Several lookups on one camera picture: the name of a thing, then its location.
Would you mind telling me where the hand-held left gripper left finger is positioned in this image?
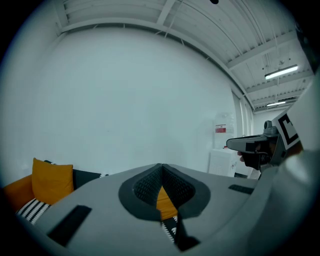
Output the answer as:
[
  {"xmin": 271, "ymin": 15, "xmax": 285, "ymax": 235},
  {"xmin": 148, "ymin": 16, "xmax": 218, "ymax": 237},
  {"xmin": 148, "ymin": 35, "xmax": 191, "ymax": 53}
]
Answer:
[{"xmin": 31, "ymin": 163, "xmax": 176, "ymax": 256}]

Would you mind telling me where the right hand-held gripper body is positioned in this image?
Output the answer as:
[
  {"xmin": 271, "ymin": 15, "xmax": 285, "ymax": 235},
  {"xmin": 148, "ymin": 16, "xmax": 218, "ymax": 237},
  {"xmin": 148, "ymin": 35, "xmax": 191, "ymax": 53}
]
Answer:
[{"xmin": 259, "ymin": 110, "xmax": 301, "ymax": 174}]

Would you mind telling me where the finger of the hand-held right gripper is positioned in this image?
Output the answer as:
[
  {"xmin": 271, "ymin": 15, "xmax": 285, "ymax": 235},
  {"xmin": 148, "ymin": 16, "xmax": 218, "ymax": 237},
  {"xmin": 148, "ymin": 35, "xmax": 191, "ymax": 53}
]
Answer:
[{"xmin": 225, "ymin": 134, "xmax": 270, "ymax": 152}]

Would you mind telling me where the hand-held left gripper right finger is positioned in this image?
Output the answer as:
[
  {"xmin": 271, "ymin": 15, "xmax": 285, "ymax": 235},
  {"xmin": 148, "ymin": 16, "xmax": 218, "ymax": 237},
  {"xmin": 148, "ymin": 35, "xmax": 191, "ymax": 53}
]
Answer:
[{"xmin": 161, "ymin": 163, "xmax": 260, "ymax": 256}]

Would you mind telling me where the large orange cushion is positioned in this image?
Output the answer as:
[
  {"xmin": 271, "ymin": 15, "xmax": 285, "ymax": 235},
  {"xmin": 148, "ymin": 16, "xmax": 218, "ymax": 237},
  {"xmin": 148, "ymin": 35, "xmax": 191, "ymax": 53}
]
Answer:
[{"xmin": 156, "ymin": 186, "xmax": 179, "ymax": 221}]

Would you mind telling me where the black white patterned blanket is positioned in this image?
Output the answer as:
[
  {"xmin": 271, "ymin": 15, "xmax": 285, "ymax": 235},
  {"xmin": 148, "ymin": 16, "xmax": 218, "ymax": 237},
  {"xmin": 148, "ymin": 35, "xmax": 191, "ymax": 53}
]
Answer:
[{"xmin": 16, "ymin": 159, "xmax": 180, "ymax": 245}]

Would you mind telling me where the orange sofa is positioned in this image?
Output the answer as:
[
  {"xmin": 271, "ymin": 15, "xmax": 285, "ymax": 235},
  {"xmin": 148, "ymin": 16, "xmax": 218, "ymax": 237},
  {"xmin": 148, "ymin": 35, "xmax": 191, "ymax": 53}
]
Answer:
[{"xmin": 2, "ymin": 173, "xmax": 35, "ymax": 221}]

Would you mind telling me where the ceiling tube light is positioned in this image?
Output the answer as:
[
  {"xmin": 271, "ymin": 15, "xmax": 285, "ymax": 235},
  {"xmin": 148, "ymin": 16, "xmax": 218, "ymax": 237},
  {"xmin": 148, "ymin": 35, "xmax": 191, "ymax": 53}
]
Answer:
[
  {"xmin": 266, "ymin": 100, "xmax": 287, "ymax": 108},
  {"xmin": 264, "ymin": 64, "xmax": 299, "ymax": 81}
]

